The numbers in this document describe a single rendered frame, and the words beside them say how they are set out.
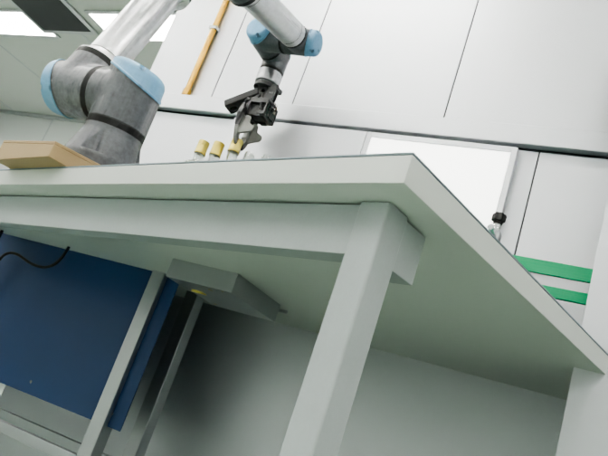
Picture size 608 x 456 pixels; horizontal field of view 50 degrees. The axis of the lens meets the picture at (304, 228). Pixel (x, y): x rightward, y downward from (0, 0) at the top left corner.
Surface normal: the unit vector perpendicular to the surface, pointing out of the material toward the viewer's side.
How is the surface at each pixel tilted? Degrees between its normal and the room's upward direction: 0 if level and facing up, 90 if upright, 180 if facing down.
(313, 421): 90
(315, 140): 90
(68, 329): 90
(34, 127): 90
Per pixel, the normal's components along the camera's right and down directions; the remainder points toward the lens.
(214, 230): -0.60, -0.42
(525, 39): -0.37, -0.39
